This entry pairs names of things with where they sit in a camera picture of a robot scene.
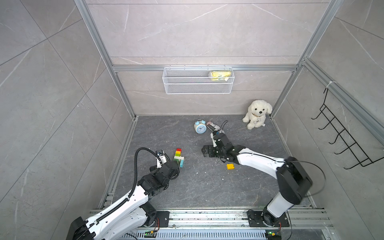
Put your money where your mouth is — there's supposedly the orange yellow lego brick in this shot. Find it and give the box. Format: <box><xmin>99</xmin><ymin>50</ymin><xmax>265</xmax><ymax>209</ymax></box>
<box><xmin>227</xmin><ymin>164</ymin><xmax>235</xmax><ymax>170</ymax></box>

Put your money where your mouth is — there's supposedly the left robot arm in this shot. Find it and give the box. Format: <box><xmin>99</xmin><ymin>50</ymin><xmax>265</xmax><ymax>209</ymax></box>
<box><xmin>66</xmin><ymin>147</ymin><xmax>180</xmax><ymax>240</ymax></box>

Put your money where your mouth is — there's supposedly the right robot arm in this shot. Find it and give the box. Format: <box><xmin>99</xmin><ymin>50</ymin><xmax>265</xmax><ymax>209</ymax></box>
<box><xmin>202</xmin><ymin>131</ymin><xmax>313</xmax><ymax>227</ymax></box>

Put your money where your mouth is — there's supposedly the blue alarm clock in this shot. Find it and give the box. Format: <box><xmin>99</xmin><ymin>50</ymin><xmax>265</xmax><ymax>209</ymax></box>
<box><xmin>194</xmin><ymin>119</ymin><xmax>207</xmax><ymax>134</ymax></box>

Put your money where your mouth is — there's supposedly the white plush dog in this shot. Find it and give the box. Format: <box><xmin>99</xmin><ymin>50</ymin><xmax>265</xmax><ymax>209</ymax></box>
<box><xmin>243</xmin><ymin>100</ymin><xmax>273</xmax><ymax>130</ymax></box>

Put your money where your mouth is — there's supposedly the yellow sponge in basket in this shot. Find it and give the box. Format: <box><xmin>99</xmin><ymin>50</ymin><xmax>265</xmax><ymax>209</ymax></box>
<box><xmin>209</xmin><ymin>71</ymin><xmax>232</xmax><ymax>82</ymax></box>

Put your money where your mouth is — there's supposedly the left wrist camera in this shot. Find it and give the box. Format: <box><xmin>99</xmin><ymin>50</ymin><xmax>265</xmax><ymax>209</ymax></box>
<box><xmin>156</xmin><ymin>150</ymin><xmax>167</xmax><ymax>168</ymax></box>

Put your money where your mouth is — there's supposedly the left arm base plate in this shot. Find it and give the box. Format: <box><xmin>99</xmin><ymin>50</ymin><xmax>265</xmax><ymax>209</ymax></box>
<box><xmin>146</xmin><ymin>211</ymin><xmax>170</xmax><ymax>228</ymax></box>

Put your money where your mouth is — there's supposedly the aluminium mounting rail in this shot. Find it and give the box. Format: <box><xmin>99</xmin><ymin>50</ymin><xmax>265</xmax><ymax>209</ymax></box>
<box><xmin>80</xmin><ymin>208</ymin><xmax>334</xmax><ymax>232</ymax></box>

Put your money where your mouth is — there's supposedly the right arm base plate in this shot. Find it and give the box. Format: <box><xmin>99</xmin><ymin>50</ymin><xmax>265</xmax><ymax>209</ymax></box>
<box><xmin>247</xmin><ymin>210</ymin><xmax>290</xmax><ymax>228</ymax></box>

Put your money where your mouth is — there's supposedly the white wire mesh basket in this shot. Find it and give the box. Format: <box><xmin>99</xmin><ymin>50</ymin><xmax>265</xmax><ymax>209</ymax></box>
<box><xmin>162</xmin><ymin>67</ymin><xmax>235</xmax><ymax>95</ymax></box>

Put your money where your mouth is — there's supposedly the black wire hook rack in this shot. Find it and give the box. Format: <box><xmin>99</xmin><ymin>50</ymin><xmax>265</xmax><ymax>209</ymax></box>
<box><xmin>311</xmin><ymin>88</ymin><xmax>384</xmax><ymax>170</ymax></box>

